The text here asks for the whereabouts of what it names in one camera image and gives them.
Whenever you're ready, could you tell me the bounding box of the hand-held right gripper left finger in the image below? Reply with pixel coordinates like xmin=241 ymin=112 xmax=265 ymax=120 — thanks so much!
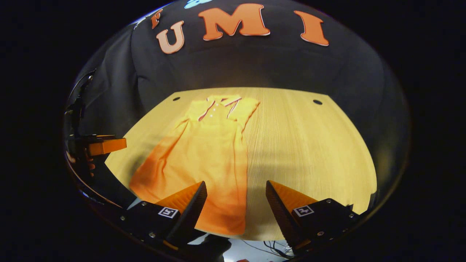
xmin=120 ymin=181 xmax=208 ymax=251

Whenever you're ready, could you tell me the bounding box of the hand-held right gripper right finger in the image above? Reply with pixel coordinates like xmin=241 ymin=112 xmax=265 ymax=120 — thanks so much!
xmin=265 ymin=180 xmax=361 ymax=254

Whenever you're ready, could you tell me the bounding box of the orange T-shirt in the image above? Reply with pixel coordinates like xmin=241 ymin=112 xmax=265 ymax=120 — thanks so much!
xmin=129 ymin=95 xmax=261 ymax=236

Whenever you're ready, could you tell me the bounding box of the black camera on stand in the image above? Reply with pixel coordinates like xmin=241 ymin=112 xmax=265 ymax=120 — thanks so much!
xmin=65 ymin=69 xmax=96 ymax=126

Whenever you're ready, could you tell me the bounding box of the black cable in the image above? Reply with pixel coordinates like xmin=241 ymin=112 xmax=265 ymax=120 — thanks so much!
xmin=240 ymin=239 xmax=293 ymax=258

